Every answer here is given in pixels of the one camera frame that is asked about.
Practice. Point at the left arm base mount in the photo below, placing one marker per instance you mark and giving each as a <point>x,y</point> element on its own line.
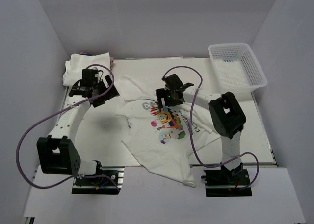
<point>101,185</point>

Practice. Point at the white plastic mesh basket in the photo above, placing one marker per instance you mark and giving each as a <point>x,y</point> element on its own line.
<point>236,67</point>

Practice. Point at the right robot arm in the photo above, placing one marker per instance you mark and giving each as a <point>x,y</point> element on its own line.
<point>227,117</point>

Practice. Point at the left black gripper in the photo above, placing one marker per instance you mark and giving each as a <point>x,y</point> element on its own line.
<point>111,93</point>

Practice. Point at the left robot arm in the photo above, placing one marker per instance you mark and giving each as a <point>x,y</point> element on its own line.
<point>57,152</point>

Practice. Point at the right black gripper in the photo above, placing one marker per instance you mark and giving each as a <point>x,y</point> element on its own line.
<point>162,93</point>

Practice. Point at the white printed cartoon t-shirt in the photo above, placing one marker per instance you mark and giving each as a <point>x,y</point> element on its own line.
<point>161,140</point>

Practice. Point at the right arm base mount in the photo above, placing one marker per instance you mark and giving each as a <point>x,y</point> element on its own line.
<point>218,185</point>

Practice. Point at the white t-shirt stack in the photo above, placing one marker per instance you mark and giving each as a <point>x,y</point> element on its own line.
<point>78,62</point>

